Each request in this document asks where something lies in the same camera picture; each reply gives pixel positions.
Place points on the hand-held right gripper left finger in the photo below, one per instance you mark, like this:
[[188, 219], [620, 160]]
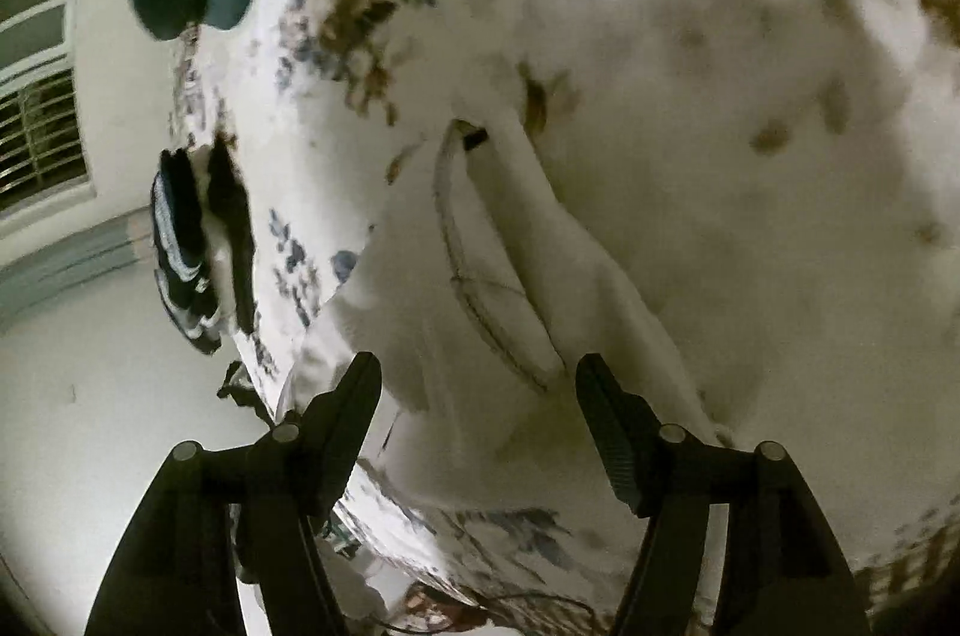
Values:
[[351, 415]]

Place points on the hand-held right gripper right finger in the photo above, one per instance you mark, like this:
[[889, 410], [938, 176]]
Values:
[[611, 426]]

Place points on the white garment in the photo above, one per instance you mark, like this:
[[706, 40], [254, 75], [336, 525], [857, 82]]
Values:
[[480, 336]]

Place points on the dark striped garment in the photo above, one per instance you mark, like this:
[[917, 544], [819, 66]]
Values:
[[180, 261]]

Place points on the black garment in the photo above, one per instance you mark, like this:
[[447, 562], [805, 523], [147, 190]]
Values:
[[232, 216]]

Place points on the floral bed sheet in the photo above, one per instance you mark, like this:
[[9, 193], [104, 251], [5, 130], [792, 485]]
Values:
[[675, 156]]

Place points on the window with grille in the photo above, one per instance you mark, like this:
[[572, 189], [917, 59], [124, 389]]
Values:
[[34, 103]]

